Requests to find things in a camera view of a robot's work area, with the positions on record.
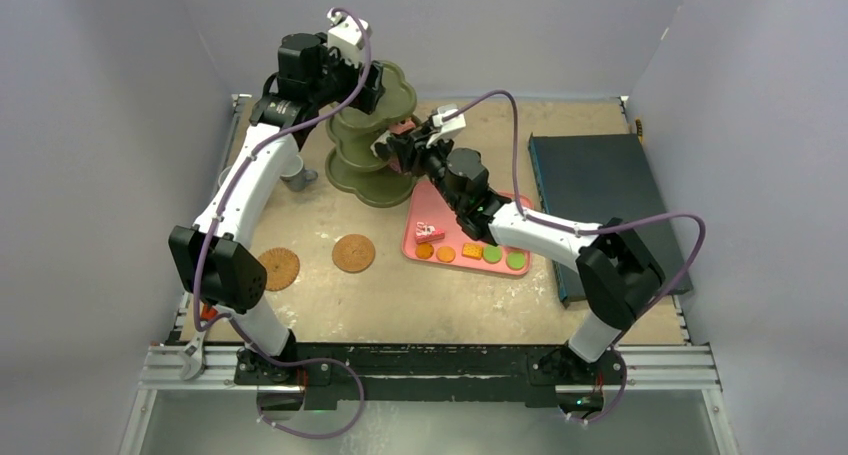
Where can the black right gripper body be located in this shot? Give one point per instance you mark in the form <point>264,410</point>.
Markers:
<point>405,151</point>

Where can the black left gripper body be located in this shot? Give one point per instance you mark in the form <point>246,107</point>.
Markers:
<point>338,74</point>

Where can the pink swirl roll cake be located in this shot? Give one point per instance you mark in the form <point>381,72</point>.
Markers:
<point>402,127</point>

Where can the green three-tier stand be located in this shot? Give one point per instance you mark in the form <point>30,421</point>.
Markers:
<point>352,167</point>

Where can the pink strawberry triangle cake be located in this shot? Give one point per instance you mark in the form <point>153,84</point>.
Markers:
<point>427,233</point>

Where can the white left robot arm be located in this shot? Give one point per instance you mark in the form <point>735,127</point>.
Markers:
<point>212,255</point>

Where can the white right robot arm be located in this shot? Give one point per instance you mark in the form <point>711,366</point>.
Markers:
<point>619,275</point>

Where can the pink serving tray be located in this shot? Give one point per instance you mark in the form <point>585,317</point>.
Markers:
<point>427,205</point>

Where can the grey mug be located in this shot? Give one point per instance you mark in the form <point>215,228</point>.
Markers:
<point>296,176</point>

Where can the round orange cookie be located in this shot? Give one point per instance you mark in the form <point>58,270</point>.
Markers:
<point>445,254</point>

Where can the yellow square cracker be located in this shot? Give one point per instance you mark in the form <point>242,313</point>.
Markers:
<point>472,251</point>

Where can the green macaron near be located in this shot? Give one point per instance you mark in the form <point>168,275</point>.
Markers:
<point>492,254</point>

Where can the green macaron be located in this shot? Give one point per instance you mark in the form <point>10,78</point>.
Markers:
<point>492,254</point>
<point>516,260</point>

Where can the green macaron far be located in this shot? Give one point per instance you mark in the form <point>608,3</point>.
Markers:
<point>516,260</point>

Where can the left woven coaster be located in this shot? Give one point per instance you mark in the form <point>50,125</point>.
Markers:
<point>282,268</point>

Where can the dark grey flat box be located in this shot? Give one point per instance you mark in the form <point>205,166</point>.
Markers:
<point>593,178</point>

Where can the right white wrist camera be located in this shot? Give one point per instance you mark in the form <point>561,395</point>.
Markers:
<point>447,122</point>

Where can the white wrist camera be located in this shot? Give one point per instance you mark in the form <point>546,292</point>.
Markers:
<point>346,34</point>
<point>447,122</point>

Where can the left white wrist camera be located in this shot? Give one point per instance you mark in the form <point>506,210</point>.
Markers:
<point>346,34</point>

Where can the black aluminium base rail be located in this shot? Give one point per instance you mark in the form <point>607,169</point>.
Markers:
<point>538,376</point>

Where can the red handled tool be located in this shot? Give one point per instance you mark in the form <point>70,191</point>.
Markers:
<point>207,313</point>

